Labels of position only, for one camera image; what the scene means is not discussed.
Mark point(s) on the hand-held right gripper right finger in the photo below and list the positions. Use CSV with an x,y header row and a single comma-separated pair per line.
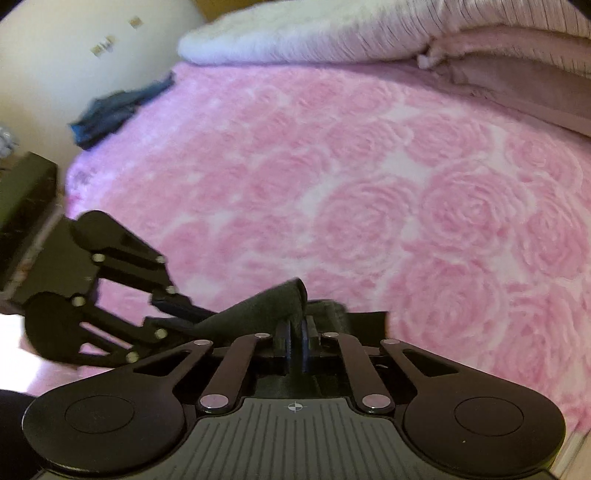
x,y
358,369

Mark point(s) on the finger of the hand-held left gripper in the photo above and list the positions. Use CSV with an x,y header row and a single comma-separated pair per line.
x,y
138,272
124,339

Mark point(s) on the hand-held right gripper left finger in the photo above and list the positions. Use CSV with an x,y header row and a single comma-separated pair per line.
x,y
240,369

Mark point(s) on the dark grey pants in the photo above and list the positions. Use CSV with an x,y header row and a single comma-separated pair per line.
x,y
268,309

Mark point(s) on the silver puffer jacket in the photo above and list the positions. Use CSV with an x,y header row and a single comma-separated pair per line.
x,y
5,143

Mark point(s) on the blue-grey jeans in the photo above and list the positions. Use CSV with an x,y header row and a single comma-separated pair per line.
x,y
115,110

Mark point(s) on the pink rose blanket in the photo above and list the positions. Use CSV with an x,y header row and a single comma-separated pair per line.
x,y
415,207

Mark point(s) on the white ribbed quilt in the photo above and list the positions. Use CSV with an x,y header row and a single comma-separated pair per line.
x,y
323,32

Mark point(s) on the mauve duvet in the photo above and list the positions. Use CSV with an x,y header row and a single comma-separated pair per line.
x,y
531,83

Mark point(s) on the gold wall plate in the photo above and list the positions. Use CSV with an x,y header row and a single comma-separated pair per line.
x,y
135,21
97,49

